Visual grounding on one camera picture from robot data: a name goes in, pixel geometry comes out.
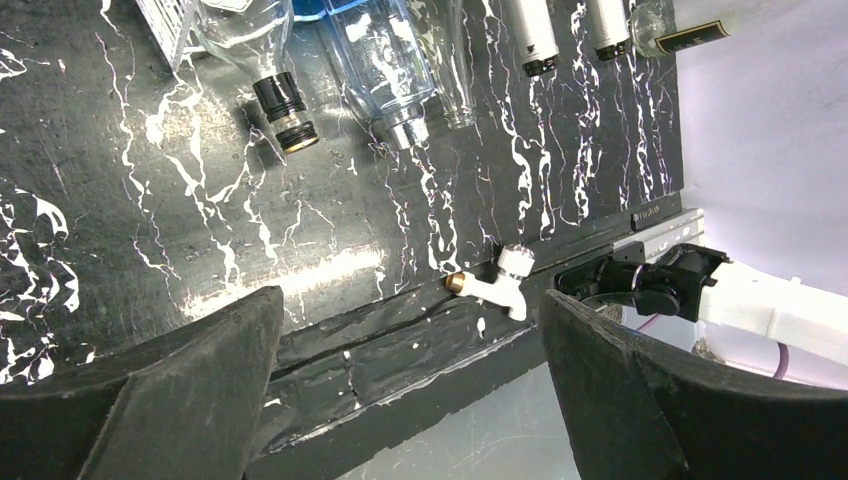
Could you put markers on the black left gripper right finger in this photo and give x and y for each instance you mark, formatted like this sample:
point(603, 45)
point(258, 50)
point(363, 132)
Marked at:
point(637, 408)

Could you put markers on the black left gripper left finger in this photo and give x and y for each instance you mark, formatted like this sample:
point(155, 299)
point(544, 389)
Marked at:
point(183, 405)

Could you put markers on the square bottle gold label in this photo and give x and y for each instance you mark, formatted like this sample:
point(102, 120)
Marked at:
point(252, 35)

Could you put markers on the tall clear bottle black label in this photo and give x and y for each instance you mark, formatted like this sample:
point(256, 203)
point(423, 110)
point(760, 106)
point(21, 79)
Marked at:
point(660, 28)

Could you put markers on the dark green wine bottle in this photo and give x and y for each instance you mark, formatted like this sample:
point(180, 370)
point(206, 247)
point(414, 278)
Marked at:
point(609, 25)

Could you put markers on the blue square glass bottle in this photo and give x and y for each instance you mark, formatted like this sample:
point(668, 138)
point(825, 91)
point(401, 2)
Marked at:
point(375, 50)

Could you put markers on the clear bottle black gold label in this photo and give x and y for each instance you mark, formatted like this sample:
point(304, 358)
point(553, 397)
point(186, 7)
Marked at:
point(445, 45)

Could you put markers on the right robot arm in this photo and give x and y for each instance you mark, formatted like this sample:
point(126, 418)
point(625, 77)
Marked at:
point(699, 284)

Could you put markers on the white faucet tap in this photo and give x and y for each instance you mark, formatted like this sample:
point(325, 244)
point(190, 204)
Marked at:
point(514, 264)

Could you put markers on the aluminium rail frame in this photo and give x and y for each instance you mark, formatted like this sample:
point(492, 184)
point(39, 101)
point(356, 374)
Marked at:
point(650, 244)

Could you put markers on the white wire wine rack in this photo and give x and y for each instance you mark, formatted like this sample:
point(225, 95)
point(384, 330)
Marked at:
point(170, 21)

